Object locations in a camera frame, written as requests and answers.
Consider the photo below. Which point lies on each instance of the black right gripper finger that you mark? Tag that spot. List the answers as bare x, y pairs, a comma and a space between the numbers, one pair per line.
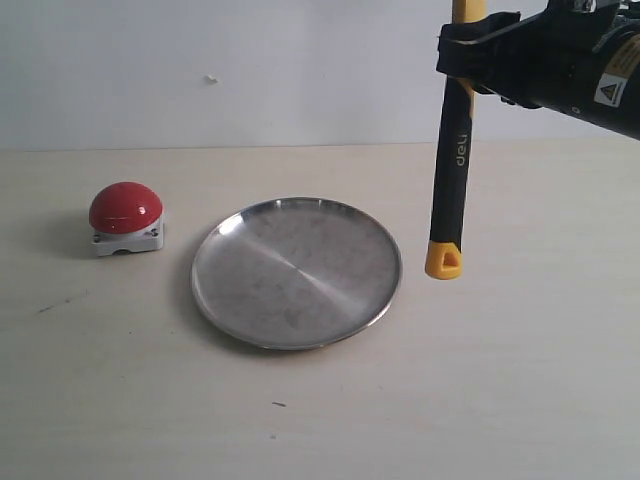
480, 65
471, 31

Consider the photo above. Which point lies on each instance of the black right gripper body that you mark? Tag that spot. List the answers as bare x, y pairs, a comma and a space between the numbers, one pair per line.
575, 58

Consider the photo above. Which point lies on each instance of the yellow black claw hammer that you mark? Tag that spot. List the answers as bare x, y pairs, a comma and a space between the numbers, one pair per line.
444, 259

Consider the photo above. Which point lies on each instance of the red dome push button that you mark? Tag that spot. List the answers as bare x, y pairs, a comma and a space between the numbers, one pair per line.
127, 217

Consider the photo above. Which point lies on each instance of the round steel plate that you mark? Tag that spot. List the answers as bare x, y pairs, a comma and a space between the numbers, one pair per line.
296, 273

